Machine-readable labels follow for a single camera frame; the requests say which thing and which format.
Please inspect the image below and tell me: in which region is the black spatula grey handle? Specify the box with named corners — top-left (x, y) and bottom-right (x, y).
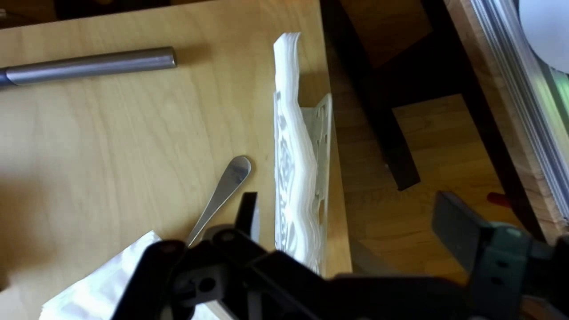
top-left (0, 44), bottom-right (178, 88)

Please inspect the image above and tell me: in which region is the white perforated napkin holder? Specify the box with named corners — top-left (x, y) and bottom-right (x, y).
top-left (273, 86), bottom-right (335, 277)

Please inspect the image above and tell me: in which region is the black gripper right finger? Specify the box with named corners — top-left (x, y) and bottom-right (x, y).
top-left (431, 190), bottom-right (569, 320)

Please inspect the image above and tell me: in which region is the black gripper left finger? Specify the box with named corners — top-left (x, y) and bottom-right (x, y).
top-left (113, 190), bottom-right (335, 320)

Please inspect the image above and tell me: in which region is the metal spoon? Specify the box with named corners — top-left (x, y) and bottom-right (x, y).
top-left (184, 154), bottom-right (255, 246)

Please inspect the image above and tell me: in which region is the white napkin stack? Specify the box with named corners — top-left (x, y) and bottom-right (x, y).
top-left (38, 229), bottom-right (239, 320)

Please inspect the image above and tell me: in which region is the white napkins bunch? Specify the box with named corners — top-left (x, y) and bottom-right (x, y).
top-left (273, 31), bottom-right (328, 275)

